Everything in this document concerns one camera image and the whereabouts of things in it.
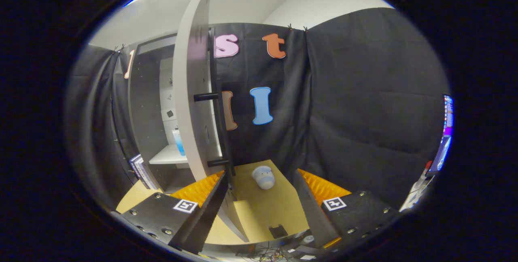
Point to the black backdrop cloth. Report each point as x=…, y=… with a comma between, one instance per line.
x=364, y=112

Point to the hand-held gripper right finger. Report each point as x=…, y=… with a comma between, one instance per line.
x=313, y=213

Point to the grey cabinet body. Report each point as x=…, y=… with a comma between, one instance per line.
x=145, y=112

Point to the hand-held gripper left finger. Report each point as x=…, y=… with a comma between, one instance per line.
x=204, y=217

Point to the blue white plush toy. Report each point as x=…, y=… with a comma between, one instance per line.
x=264, y=178

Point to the computer monitor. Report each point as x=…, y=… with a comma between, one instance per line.
x=445, y=132

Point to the small black object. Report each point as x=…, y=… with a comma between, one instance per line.
x=278, y=231

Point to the white cabinet shelf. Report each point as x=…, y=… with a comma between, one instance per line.
x=166, y=157

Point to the white cabinet door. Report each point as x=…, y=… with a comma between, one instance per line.
x=188, y=92

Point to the light blue tube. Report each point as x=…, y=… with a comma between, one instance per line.
x=179, y=142

